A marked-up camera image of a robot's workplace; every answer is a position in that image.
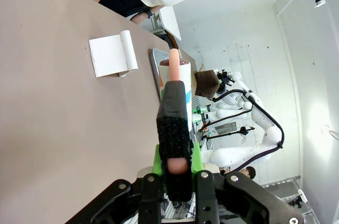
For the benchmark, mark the seated dark haired person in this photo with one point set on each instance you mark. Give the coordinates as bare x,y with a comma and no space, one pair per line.
247,173

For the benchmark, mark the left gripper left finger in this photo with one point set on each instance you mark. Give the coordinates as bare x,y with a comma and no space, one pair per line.
151,200

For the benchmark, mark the person's left hand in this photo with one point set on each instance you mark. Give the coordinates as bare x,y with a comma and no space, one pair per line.
139,18

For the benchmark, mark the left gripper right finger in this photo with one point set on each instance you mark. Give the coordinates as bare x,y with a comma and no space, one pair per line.
206,197

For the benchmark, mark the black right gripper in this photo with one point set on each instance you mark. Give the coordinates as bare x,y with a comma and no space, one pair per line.
224,79

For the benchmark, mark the white camera on stand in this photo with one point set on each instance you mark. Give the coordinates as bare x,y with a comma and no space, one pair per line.
300,197

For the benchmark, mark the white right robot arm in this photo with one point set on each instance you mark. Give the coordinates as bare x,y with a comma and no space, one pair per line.
254,118

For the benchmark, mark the silver metal tray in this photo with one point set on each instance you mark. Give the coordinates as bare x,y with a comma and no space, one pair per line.
157,70

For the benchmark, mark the brown cloth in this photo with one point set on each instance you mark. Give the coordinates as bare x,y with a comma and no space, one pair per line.
206,83

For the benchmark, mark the black wrist watch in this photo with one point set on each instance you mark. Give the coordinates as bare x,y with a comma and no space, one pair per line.
150,14

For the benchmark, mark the white lint roller stand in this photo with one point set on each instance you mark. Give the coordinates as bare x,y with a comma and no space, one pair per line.
110,55

